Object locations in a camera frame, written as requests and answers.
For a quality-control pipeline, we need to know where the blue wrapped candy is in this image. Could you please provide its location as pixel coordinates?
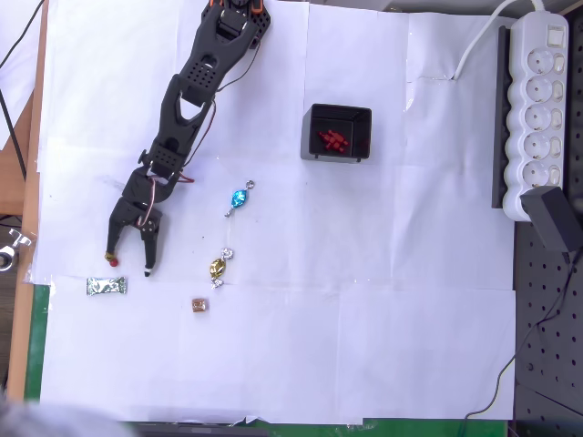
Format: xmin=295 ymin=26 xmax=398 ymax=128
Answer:
xmin=223 ymin=179 xmax=256 ymax=219

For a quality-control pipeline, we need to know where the white paper table cover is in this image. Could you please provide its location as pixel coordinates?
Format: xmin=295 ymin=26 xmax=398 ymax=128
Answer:
xmin=34 ymin=0 xmax=518 ymax=422

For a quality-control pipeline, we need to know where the thin black cable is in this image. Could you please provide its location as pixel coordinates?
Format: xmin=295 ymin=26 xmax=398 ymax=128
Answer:
xmin=0 ymin=88 xmax=27 ymax=183

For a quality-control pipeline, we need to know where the black shelf rail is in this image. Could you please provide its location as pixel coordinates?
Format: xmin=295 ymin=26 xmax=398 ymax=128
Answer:
xmin=490 ymin=25 xmax=512 ymax=210

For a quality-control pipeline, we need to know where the black adapter cable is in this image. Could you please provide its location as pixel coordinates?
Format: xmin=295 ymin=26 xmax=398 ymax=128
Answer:
xmin=462 ymin=252 xmax=579 ymax=422

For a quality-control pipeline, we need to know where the gold wrapped candy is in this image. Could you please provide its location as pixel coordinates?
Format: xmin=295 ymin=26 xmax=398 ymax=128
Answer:
xmin=208 ymin=248 xmax=236 ymax=290

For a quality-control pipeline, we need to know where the black power adapter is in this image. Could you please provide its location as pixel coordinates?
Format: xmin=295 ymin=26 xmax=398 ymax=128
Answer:
xmin=519 ymin=185 xmax=582 ymax=254

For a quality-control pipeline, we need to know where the black box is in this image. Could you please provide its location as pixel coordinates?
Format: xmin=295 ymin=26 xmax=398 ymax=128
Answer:
xmin=300 ymin=103 xmax=373 ymax=164

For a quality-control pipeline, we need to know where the green foil snack packet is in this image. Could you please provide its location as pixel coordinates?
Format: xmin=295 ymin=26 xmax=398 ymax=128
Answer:
xmin=86 ymin=276 xmax=129 ymax=297

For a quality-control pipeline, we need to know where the red white servo cable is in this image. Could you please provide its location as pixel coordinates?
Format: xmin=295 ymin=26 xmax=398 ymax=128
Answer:
xmin=136 ymin=175 xmax=197 ymax=229

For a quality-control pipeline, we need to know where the silver metal clamp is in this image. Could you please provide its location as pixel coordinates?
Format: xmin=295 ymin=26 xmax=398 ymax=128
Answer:
xmin=0 ymin=227 xmax=36 ymax=273

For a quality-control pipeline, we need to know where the black pegboard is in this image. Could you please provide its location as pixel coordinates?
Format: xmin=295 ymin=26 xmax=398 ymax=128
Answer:
xmin=513 ymin=218 xmax=583 ymax=437

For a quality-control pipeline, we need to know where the white power strip cable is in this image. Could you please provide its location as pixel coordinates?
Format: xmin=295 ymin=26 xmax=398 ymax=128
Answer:
xmin=453 ymin=0 xmax=547 ymax=81

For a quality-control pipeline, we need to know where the white power strip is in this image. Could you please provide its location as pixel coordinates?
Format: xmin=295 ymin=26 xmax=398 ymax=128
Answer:
xmin=502 ymin=11 xmax=570 ymax=223

